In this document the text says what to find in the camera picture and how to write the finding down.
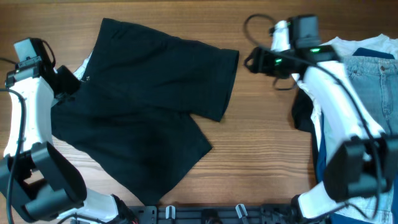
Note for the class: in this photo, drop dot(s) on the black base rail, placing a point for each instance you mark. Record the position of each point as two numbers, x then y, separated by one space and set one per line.
238 214

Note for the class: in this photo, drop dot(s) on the black garment under pile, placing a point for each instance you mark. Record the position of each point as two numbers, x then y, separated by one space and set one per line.
302 109

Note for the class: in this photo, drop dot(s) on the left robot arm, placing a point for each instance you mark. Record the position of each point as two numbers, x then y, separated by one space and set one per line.
37 181

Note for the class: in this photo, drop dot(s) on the black shorts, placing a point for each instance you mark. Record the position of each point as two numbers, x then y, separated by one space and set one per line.
133 113

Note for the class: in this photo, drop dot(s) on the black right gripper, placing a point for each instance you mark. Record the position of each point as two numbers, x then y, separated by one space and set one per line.
257 62

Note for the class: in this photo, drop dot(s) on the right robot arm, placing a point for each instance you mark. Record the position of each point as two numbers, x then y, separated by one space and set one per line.
363 164

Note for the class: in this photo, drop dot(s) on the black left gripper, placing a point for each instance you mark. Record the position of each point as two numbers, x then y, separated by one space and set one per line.
74 81

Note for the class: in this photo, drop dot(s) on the white t-shirt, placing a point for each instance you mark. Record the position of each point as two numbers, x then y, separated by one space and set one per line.
334 118

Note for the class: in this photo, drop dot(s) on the light blue denim shorts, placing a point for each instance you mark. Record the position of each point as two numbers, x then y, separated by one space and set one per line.
375 81

